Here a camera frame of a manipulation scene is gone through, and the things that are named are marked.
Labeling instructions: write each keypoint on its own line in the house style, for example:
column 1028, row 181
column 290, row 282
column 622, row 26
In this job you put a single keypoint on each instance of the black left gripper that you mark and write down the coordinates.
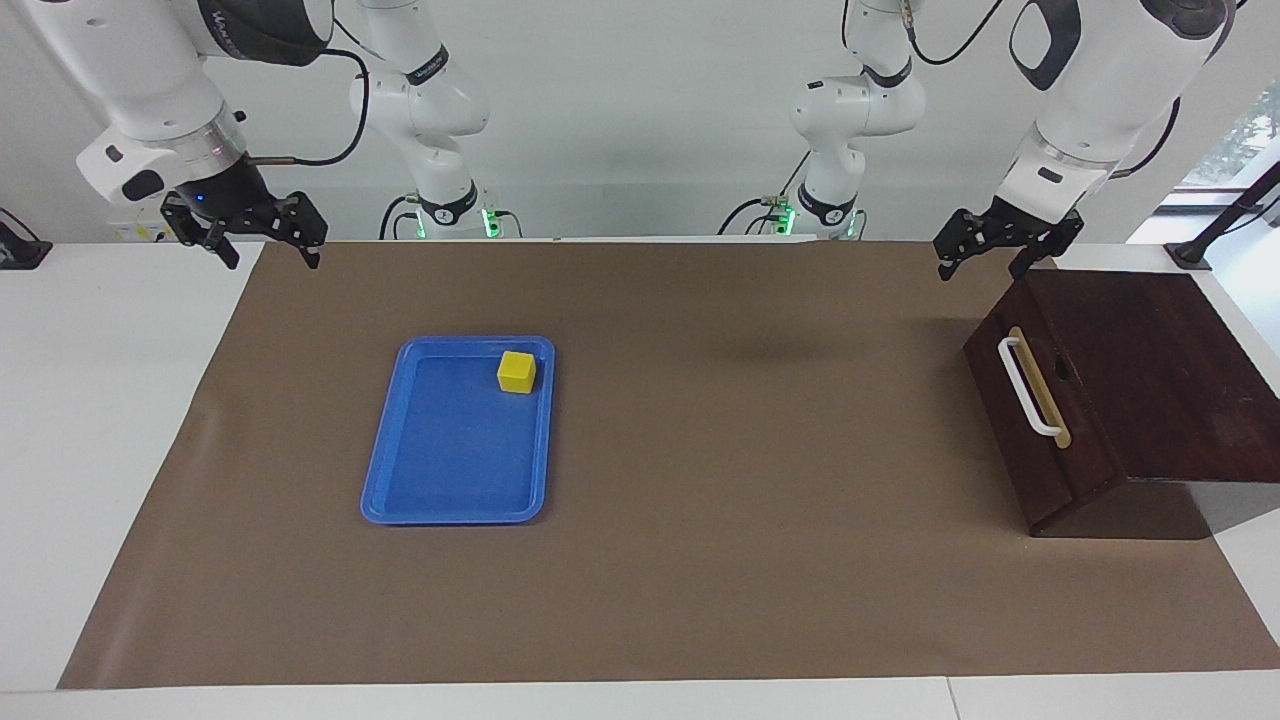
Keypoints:
column 1005, row 228

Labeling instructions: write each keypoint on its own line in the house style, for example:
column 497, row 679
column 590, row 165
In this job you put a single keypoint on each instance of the black table clamp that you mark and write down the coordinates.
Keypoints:
column 18, row 248

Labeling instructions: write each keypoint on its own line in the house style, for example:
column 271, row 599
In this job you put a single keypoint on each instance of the black angled stand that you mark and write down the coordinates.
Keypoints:
column 1215, row 225

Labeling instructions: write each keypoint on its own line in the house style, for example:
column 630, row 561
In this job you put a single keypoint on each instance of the dark wooden drawer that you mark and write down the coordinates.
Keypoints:
column 1040, row 420

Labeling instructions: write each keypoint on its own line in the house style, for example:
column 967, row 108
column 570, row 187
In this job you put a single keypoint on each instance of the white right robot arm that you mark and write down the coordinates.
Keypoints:
column 150, row 70

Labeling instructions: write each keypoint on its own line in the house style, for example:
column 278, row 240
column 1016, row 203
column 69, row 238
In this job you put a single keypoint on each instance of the yellow cube block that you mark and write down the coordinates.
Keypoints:
column 516, row 372

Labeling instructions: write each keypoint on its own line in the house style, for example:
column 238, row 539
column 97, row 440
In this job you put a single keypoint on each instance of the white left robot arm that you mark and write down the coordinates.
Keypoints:
column 1100, row 80

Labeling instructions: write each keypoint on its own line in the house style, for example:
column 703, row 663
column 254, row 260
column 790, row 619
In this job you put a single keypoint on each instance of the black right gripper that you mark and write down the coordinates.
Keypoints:
column 235, row 200

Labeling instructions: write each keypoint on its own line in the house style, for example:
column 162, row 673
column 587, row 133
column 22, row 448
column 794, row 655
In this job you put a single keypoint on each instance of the blue plastic tray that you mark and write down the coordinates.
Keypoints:
column 450, row 450

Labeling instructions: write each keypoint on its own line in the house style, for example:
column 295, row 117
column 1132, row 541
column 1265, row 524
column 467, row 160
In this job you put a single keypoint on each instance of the white wall socket box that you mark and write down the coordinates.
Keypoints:
column 140, row 231

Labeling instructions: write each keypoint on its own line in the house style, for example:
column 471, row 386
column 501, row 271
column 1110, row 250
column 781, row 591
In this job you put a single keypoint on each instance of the dark wooden cabinet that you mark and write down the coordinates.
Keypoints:
column 1160, row 370

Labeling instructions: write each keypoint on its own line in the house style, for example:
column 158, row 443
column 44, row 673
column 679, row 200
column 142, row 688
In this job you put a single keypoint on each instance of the brown table mat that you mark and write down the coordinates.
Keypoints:
column 700, row 560

